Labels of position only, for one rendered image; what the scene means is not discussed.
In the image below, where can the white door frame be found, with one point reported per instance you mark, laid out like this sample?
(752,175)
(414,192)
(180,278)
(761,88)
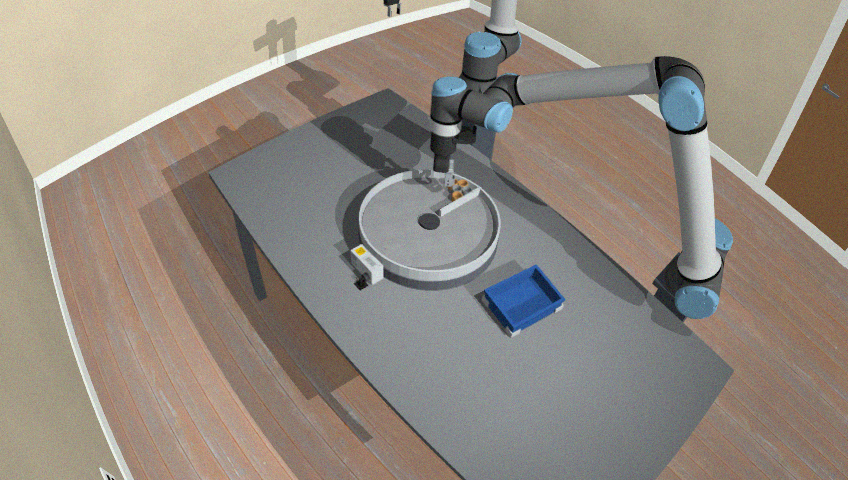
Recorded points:
(797,102)

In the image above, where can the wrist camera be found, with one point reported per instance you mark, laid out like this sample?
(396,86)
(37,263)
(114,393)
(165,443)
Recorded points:
(467,132)

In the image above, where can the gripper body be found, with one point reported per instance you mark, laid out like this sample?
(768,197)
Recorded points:
(391,4)
(444,151)

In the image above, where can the brown door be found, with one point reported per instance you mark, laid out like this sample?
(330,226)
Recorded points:
(815,152)

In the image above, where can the blue crate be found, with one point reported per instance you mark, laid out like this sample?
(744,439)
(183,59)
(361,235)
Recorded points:
(523,298)

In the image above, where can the grey turntable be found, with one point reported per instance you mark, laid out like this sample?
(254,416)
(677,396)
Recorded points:
(397,245)

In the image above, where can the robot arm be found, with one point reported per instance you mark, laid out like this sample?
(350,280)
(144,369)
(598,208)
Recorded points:
(502,13)
(692,185)

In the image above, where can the white control box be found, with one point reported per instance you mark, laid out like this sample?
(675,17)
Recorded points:
(366,262)

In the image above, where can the white sign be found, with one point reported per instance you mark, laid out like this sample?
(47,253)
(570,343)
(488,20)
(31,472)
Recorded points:
(106,474)

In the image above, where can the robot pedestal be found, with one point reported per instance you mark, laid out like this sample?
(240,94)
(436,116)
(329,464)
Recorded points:
(664,285)
(489,146)

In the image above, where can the grey table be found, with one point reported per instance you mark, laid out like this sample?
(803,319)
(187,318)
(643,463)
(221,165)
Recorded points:
(430,364)

